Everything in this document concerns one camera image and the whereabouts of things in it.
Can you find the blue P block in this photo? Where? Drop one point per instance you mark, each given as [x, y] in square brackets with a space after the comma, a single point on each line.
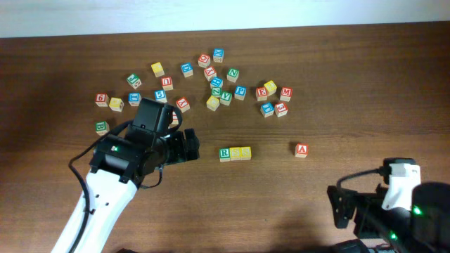
[240, 92]

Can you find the red M block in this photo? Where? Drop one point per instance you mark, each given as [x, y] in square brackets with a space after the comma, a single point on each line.
[286, 94]

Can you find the red E block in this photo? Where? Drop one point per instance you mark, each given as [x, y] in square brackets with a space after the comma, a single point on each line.
[261, 93]

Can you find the blue E block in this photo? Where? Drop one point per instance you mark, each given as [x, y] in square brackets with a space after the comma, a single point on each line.
[267, 109]

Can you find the blue block centre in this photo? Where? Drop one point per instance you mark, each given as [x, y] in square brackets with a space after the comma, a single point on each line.
[216, 83]

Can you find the red C block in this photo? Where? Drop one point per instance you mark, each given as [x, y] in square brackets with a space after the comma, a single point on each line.
[204, 60]

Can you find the blue D block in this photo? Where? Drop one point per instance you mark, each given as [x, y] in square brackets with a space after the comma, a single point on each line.
[187, 70]

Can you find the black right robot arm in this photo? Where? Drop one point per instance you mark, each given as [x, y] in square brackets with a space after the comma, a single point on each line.
[425, 228]

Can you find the red A block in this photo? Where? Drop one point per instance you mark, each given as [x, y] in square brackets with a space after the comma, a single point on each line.
[301, 150]

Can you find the red U block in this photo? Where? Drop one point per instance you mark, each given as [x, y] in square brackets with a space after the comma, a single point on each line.
[167, 83]

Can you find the green N block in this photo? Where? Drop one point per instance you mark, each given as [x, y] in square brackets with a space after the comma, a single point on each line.
[232, 75]

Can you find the yellow block right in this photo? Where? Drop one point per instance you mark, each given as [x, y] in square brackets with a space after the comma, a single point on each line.
[271, 87]

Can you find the yellow S block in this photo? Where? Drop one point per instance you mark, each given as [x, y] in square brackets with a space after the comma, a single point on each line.
[235, 153]
[245, 153]

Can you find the green B block left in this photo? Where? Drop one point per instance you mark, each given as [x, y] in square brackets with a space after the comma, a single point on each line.
[101, 128]

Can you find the green J block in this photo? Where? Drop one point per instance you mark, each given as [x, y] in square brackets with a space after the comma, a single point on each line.
[134, 81]

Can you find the green R block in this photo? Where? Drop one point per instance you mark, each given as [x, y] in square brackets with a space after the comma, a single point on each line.
[224, 155]

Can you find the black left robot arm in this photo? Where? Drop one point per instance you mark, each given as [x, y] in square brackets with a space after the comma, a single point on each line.
[122, 158]

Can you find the red 3 block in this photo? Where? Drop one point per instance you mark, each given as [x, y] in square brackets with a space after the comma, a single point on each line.
[281, 109]

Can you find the red 6 block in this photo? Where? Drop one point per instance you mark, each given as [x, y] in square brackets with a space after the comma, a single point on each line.
[102, 100]

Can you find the blue 5 block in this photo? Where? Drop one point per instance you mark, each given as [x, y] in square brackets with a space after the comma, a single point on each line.
[160, 96]

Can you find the green Z block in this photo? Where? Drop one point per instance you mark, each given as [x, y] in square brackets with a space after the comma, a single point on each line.
[216, 92]

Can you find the yellow block centre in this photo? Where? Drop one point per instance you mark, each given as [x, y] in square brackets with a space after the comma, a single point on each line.
[213, 103]

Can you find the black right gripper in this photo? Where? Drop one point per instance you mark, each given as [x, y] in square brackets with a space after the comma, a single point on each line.
[345, 211]

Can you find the red Y block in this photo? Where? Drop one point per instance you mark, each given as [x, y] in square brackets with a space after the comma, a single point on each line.
[210, 73]

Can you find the blue X block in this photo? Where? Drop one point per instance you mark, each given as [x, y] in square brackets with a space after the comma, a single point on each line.
[218, 55]

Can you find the green V block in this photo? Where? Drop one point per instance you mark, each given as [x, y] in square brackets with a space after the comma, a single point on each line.
[226, 98]

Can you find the yellow block far left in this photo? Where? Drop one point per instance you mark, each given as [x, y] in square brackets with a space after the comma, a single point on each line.
[157, 69]

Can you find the red I block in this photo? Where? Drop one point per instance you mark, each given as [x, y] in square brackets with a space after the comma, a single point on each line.
[175, 120]

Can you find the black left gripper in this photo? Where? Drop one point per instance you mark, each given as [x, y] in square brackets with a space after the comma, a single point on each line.
[183, 149]

